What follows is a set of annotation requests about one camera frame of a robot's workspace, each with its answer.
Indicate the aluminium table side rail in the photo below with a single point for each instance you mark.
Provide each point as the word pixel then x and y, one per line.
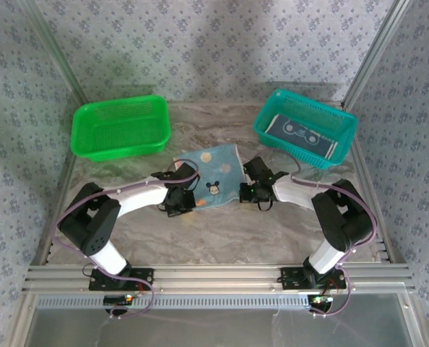
pixel 61 180
pixel 371 188

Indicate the thin aluminium table edge strip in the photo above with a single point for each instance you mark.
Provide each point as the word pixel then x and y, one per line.
pixel 218 103

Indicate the green plastic basket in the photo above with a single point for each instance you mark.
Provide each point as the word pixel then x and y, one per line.
pixel 120 126

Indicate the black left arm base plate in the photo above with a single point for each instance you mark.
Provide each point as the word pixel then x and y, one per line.
pixel 142 273

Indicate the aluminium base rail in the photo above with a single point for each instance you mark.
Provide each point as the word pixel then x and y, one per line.
pixel 218 276

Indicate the light blue dotted cartoon towel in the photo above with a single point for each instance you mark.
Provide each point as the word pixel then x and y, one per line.
pixel 214 170

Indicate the dark blue towel white print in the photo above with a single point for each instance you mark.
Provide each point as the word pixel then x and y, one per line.
pixel 286 135

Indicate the small circuit board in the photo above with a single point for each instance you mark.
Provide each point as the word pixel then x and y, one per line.
pixel 321 300
pixel 118 299

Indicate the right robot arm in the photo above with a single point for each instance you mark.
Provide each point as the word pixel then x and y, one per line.
pixel 294 193

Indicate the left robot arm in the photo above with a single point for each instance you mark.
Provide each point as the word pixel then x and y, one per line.
pixel 142 197

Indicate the aluminium frame post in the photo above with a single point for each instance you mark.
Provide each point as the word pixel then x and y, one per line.
pixel 377 54
pixel 55 54

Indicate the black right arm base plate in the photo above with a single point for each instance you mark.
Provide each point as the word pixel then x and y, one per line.
pixel 290 278

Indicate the grey metal sheet panel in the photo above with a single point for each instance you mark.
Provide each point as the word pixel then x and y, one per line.
pixel 218 329

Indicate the teal plastic basket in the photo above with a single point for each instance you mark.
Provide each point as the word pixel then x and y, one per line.
pixel 263 124

